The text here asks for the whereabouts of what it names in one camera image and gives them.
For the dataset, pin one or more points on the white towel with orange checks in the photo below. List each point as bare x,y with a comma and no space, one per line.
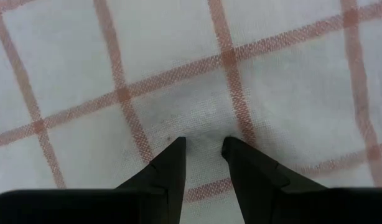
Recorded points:
178,46

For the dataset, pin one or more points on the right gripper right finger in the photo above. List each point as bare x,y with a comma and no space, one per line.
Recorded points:
272,205

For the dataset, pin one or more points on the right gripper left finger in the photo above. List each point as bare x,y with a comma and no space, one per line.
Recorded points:
147,205

